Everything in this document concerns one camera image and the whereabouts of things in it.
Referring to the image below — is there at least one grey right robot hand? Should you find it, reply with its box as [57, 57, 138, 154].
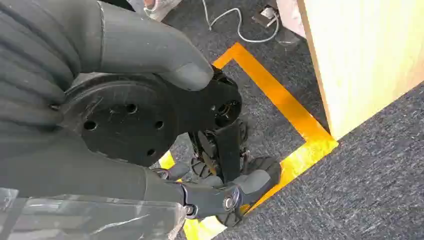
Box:
[0, 0, 283, 240]

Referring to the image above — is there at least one black robot leg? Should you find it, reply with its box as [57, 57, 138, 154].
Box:
[61, 65, 250, 185]

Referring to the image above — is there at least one ribbed grey right arm sleeve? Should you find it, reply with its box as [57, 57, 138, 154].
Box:
[0, 0, 104, 137]

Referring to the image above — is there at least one black robot foot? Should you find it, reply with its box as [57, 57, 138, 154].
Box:
[190, 153, 283, 229]

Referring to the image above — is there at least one person's shoe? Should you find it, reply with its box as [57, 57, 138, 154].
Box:
[143, 0, 183, 23]

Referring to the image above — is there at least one yellow floor tape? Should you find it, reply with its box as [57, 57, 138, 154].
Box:
[158, 42, 340, 240]

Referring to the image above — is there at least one white power adapter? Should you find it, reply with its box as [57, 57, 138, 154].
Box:
[252, 6, 279, 28]

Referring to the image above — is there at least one pale pink board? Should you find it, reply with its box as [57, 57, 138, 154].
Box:
[275, 0, 308, 40]

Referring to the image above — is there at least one pale wooden desk panel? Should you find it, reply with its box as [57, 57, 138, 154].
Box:
[296, 0, 424, 141]

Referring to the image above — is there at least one white cable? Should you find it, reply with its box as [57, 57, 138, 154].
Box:
[201, 0, 281, 44]

